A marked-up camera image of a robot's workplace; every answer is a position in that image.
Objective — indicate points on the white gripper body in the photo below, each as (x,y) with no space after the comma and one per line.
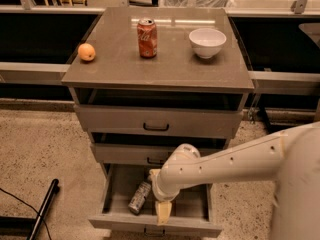
(162,193)

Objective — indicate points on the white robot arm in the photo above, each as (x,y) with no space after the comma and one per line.
(290,157)

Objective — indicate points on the grey bottom drawer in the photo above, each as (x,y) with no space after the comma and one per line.
(191,213)

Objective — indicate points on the grey drawer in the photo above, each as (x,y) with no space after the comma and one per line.
(191,213)
(152,150)
(166,113)

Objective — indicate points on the grey middle drawer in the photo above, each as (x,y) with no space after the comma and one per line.
(152,150)

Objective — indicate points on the grey drawer cabinet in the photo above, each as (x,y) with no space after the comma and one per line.
(118,64)

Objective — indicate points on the grey top drawer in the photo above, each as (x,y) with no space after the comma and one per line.
(166,113)

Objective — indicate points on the black stand leg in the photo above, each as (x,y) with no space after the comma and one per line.
(29,227)

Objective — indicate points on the orange fruit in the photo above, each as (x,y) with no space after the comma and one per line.
(86,52)

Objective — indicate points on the white bowl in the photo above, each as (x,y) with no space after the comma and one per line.
(207,42)

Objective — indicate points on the red soda can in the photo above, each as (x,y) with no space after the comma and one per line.
(147,37)

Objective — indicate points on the aluminium frame rail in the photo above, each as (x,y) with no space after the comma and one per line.
(266,82)

